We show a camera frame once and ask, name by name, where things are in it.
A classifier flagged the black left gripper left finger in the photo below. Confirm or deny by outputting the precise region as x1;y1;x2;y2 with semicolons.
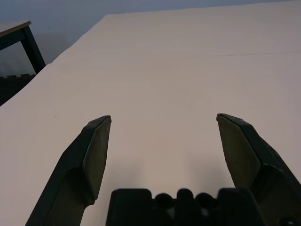
24;115;112;226

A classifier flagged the wooden table with dark legs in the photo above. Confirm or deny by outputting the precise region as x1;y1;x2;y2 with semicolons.
0;20;47;75

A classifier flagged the black foam floor mat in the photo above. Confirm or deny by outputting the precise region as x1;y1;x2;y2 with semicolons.
0;74;37;106

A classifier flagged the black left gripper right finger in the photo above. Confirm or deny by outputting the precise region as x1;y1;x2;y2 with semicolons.
216;113;301;226

